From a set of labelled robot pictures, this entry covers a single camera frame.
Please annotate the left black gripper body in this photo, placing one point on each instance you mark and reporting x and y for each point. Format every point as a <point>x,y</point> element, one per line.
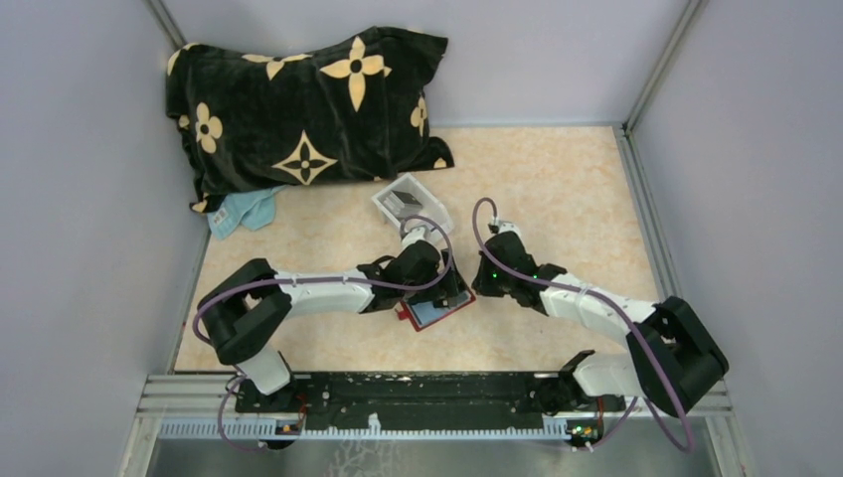
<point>446,287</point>

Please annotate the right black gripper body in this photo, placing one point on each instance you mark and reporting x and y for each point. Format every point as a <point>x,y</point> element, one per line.
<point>491,283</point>

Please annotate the white plastic card box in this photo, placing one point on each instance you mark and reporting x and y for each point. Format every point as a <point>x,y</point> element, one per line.
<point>433,207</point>

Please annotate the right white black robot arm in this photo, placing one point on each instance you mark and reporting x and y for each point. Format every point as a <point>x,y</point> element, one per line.
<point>668,357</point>

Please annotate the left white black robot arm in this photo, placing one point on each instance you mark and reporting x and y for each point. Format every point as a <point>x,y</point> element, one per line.
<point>239,317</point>

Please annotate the grey card stack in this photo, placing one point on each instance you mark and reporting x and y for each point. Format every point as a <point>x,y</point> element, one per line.
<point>402,204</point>

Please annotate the black floral pillow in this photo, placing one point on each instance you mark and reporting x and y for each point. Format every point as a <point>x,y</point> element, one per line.
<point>352,112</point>

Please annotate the light blue cloth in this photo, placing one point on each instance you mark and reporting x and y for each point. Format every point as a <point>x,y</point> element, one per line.
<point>250,210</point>

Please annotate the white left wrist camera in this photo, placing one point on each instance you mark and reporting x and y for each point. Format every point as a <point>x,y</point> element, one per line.
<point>414,235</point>

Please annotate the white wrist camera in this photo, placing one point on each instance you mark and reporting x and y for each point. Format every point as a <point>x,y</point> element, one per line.
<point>414,235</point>
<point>498,226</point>

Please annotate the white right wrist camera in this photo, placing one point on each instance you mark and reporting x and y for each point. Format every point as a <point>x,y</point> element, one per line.
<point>498,226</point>

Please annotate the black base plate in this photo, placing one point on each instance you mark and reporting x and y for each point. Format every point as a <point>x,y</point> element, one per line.
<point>426,401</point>

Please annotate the aluminium front rail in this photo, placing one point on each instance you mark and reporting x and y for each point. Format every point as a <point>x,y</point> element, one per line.
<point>203,406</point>

